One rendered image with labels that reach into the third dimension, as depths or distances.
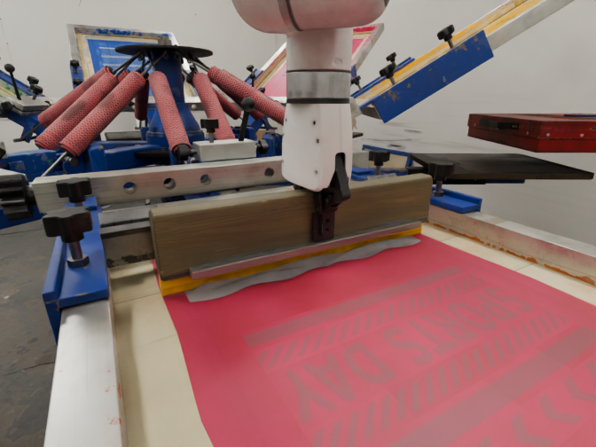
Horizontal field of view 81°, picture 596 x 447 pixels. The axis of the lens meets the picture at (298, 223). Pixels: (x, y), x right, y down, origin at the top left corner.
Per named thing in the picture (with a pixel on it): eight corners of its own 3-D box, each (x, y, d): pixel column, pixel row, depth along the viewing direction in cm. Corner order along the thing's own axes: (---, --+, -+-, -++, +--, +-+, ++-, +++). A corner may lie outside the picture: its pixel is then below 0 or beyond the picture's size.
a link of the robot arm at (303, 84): (270, 74, 43) (270, 98, 44) (307, 69, 35) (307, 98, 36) (321, 76, 46) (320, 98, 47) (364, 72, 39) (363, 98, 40)
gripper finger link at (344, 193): (321, 133, 41) (307, 168, 45) (352, 180, 37) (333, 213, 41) (329, 133, 41) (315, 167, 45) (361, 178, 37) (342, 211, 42)
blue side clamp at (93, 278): (120, 341, 34) (106, 279, 32) (59, 359, 32) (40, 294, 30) (107, 239, 59) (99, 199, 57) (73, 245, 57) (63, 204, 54)
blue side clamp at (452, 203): (475, 237, 60) (482, 198, 58) (456, 242, 58) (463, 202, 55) (364, 196, 84) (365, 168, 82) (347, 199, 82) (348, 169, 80)
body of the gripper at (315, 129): (270, 90, 43) (272, 179, 47) (313, 89, 35) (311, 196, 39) (321, 91, 47) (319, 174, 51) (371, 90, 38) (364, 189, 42)
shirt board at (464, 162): (515, 173, 145) (520, 152, 142) (591, 199, 107) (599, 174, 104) (197, 172, 146) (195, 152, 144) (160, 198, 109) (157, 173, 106)
